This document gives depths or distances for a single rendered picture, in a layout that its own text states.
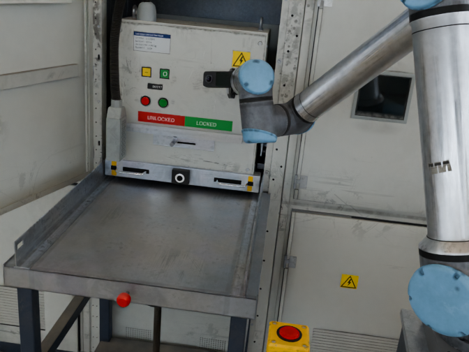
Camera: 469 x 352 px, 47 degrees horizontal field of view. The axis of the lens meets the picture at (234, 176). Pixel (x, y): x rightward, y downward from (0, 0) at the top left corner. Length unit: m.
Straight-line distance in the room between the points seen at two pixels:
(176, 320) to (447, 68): 1.49
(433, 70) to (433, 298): 0.43
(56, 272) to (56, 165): 0.58
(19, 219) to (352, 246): 1.23
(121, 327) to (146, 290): 0.96
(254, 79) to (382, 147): 0.62
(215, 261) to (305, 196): 0.56
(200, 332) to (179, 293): 0.91
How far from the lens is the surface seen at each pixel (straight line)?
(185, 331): 2.21
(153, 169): 1.87
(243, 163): 1.82
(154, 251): 1.45
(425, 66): 1.09
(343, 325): 2.13
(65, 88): 1.85
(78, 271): 1.38
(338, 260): 1.98
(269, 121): 1.40
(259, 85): 1.39
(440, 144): 1.09
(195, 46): 1.76
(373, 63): 1.33
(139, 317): 2.22
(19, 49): 1.69
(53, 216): 1.56
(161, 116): 1.82
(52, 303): 2.30
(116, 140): 1.76
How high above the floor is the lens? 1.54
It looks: 20 degrees down
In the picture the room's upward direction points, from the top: 5 degrees clockwise
